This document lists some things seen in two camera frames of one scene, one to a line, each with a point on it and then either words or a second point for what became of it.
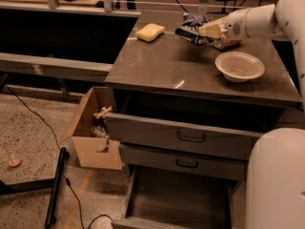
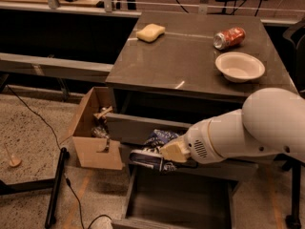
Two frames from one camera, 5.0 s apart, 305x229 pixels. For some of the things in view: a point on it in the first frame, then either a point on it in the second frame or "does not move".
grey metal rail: x=55 y=69 does not move
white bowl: x=238 y=67 does not move
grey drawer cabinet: x=184 y=113 does not move
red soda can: x=225 y=41 does not move
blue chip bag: x=189 y=31 → x=151 y=155
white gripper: x=234 y=27 → x=196 y=142
